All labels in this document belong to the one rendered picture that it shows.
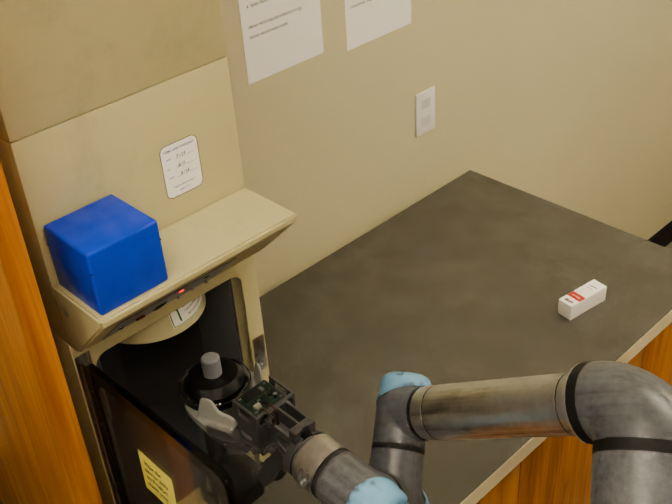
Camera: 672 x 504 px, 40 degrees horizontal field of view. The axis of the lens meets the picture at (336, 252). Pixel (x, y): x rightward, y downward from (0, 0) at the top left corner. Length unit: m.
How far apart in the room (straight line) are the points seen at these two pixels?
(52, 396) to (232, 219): 0.33
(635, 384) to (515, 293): 1.03
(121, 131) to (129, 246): 0.16
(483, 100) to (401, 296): 0.70
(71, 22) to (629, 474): 0.79
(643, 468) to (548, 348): 0.93
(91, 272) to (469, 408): 0.50
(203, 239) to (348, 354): 0.73
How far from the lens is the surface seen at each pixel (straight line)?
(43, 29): 1.11
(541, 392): 1.14
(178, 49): 1.22
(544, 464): 1.94
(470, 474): 1.67
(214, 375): 1.37
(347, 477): 1.21
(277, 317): 2.02
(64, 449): 1.24
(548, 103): 2.82
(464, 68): 2.42
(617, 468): 1.04
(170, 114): 1.23
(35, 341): 1.13
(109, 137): 1.19
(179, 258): 1.22
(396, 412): 1.30
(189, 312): 1.41
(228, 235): 1.25
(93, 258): 1.10
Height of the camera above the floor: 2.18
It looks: 34 degrees down
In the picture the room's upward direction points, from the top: 4 degrees counter-clockwise
